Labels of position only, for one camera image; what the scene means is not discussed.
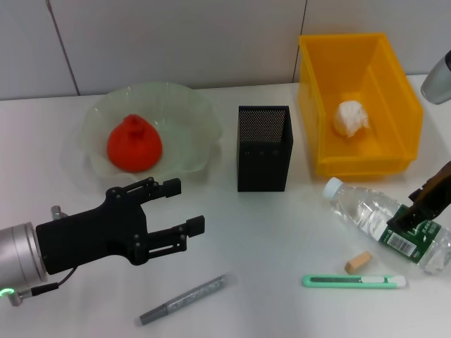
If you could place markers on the yellow plastic bin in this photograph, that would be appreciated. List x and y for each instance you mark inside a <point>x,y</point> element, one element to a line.
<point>387,105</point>

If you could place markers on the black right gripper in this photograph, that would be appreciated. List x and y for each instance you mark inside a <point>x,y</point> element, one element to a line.
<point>437,190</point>

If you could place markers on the silver glitter pen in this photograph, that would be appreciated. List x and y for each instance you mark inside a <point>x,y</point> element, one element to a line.
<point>186,295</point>

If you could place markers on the black mesh pen holder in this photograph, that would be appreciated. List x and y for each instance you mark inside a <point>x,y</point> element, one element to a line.
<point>264,165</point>

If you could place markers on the red-orange fruit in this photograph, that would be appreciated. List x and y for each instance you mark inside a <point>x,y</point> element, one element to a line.
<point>134,148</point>

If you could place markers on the white paper ball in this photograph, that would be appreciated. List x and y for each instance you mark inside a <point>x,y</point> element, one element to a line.
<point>349,116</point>

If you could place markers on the mint green utility knife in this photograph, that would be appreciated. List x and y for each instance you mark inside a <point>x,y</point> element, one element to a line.
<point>334,281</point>

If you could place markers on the clear green-label water bottle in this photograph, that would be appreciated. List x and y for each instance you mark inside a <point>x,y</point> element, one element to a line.
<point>356,207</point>

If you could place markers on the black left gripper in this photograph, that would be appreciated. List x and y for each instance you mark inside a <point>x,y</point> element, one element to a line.
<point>91,236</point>

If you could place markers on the small tan cork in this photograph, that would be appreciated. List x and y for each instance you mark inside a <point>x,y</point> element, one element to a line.
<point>357,262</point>

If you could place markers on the translucent green fruit plate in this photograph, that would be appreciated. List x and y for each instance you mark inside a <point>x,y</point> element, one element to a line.
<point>190,116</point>

